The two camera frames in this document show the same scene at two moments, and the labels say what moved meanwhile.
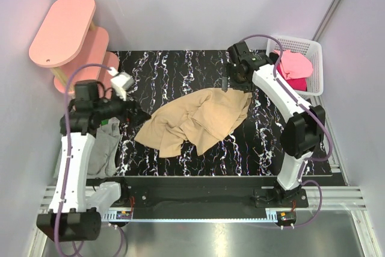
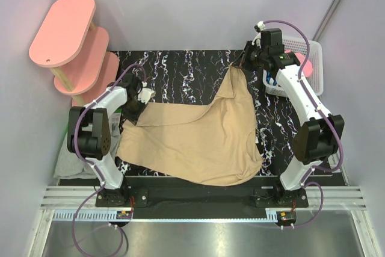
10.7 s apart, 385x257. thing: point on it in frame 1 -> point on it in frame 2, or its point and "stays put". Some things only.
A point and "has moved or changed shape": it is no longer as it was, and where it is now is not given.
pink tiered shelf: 75,50 stays put
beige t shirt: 196,121 has moved or changed shape
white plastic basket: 311,50 stays put
